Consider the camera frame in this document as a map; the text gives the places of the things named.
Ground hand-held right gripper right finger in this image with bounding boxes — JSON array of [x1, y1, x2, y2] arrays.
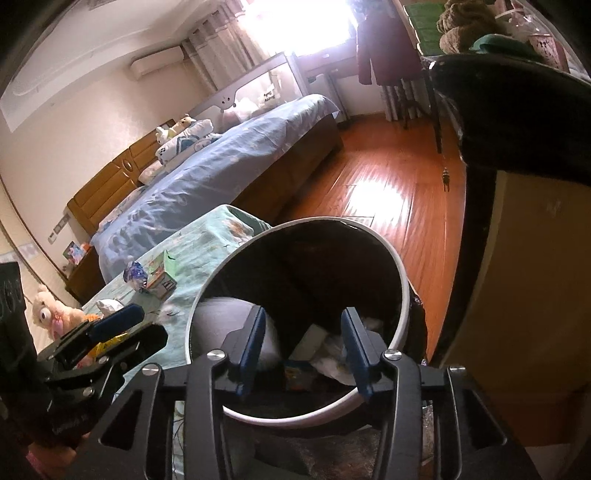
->
[[341, 305, 536, 480]]

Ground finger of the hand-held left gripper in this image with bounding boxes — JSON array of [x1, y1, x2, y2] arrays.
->
[[38, 303, 145, 371], [92, 324, 169, 385]]

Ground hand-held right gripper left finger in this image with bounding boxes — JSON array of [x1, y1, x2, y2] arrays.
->
[[69, 305, 269, 480]]

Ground white trash bin black liner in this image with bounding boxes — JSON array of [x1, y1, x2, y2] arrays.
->
[[185, 218, 429, 432]]

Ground crumpled white tissue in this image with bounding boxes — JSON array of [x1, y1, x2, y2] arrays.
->
[[314, 318, 385, 385]]

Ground blue foil wrapper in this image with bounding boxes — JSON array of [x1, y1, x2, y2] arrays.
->
[[123, 261, 150, 293]]

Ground small white box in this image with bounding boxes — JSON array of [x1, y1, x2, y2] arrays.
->
[[290, 323, 329, 361]]

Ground colourful snack packet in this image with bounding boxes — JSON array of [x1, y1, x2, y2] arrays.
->
[[283, 360, 320, 393]]

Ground dark wooden nightstand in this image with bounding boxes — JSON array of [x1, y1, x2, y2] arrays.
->
[[65, 247, 107, 305]]

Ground green carton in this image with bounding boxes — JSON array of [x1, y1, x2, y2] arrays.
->
[[147, 250, 179, 301]]

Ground cream teddy bear pink heart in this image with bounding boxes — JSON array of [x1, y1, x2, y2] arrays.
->
[[31, 285, 89, 340]]

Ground colourful box on nightstand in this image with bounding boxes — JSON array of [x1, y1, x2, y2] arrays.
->
[[64, 240, 96, 267]]

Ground wooden headboard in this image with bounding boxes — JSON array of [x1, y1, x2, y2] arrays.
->
[[66, 119, 179, 237]]

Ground pale pink pillow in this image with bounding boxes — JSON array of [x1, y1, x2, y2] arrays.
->
[[137, 161, 172, 186]]

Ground bed with blue sheet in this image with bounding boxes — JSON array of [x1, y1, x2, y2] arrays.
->
[[90, 93, 345, 283]]

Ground yellow wooden cabinet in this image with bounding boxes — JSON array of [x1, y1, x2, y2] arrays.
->
[[438, 170, 591, 449]]

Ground white air conditioner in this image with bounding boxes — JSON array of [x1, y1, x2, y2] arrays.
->
[[129, 45, 186, 79]]

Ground beige curtain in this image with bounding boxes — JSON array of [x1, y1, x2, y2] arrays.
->
[[181, 0, 297, 92]]

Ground grey desk with drawers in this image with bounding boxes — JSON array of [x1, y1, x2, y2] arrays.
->
[[302, 43, 363, 85]]

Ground dark hanging coat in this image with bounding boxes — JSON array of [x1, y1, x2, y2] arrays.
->
[[355, 8, 424, 87]]

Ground green box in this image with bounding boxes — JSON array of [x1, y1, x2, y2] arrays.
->
[[405, 2, 451, 57]]

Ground green cloth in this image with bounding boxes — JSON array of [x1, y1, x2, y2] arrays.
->
[[468, 34, 542, 62]]

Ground brown knitted bundle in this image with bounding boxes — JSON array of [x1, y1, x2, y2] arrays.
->
[[436, 0, 509, 54]]

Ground clear plastic bag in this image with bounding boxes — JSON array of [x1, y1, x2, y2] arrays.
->
[[505, 0, 574, 73]]

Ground grey bed guard rail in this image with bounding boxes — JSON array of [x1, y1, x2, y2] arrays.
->
[[215, 51, 306, 128]]

